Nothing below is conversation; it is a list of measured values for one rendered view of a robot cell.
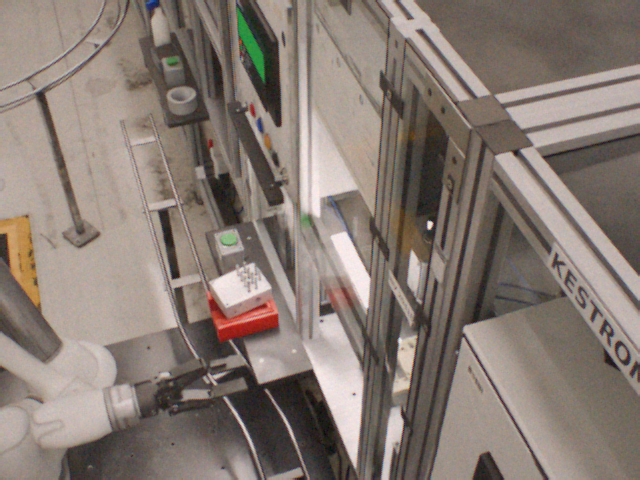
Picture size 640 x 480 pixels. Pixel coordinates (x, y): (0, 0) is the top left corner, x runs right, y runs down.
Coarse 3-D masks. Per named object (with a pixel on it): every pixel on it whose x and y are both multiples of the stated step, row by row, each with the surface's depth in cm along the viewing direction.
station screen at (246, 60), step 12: (240, 12) 161; (240, 48) 170; (240, 60) 173; (252, 60) 161; (264, 60) 150; (252, 72) 164; (264, 72) 153; (264, 84) 156; (264, 96) 158; (264, 108) 161
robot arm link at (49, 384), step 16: (0, 336) 165; (0, 352) 165; (16, 352) 167; (16, 368) 168; (32, 368) 170; (48, 368) 173; (32, 384) 171; (48, 384) 171; (64, 384) 171; (80, 384) 172; (48, 400) 170
